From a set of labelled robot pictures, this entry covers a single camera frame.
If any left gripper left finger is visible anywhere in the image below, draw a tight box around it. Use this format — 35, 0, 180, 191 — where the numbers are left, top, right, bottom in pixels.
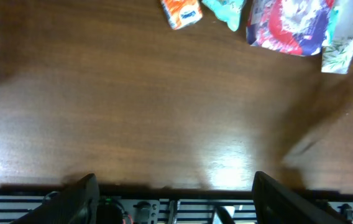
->
12, 174, 99, 224

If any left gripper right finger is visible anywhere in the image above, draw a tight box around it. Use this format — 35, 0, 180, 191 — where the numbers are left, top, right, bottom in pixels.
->
252, 171, 347, 224

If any red floral tissue pack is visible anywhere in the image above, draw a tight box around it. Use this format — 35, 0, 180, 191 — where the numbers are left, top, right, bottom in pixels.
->
246, 0, 335, 56

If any white floral tube gold cap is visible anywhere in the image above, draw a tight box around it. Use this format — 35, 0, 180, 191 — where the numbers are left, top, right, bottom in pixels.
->
321, 0, 353, 75

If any teal wet wipes pack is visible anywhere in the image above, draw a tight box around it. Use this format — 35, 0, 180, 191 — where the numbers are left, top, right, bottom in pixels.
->
202, 0, 246, 32

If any orange tissue pack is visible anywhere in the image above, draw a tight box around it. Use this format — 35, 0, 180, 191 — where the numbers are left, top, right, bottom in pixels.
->
160, 0, 203, 30

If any small teal tissue pack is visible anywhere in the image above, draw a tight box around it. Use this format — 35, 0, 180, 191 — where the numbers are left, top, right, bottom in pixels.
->
322, 6, 340, 47

